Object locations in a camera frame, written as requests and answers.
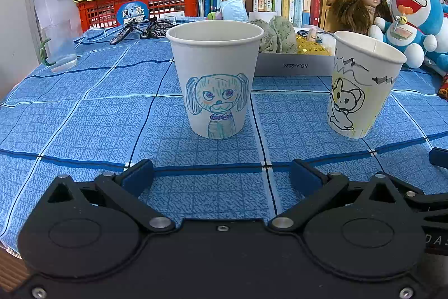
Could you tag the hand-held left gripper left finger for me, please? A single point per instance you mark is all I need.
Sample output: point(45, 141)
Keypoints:
point(138, 176)

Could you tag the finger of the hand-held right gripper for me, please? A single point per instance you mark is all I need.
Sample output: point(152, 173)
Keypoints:
point(427, 201)
point(439, 157)

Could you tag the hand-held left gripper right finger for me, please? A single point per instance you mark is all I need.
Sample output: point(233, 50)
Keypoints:
point(304, 176)

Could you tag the white cardboard box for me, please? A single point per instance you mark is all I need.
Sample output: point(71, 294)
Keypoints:
point(290, 66)

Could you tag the paper cup with zigzag drawing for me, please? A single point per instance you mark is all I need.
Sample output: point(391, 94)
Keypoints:
point(364, 74)

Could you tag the yellow sequined plush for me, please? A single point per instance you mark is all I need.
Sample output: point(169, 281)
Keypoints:
point(313, 49)
point(301, 37)

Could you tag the paper cup with dog drawing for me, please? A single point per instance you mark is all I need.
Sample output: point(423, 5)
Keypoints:
point(213, 57)

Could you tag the small pink white plush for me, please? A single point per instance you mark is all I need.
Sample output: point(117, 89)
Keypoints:
point(312, 34)

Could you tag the green floral cloth scrunchie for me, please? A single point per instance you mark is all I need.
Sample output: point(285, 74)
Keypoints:
point(276, 34)

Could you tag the pink flower toy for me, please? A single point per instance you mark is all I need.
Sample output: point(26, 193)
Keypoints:
point(211, 16)

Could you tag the blue checked tablecloth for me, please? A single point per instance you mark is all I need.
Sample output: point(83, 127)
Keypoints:
point(87, 131)

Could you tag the red patterned cushion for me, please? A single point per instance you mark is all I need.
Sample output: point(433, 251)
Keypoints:
point(444, 85)

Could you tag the large blue plush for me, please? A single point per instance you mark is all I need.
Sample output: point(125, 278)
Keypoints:
point(441, 57)

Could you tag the miniature black bicycle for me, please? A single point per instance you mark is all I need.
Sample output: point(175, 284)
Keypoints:
point(134, 29)

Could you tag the blue cat plush with bell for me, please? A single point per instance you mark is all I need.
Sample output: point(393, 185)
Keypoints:
point(420, 4)

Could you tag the round blue card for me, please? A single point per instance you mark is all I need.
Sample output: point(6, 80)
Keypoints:
point(131, 13)

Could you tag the light blue packet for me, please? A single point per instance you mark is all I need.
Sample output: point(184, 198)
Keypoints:
point(233, 10)

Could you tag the white plastic bag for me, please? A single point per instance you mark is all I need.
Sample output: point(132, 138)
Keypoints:
point(56, 4)

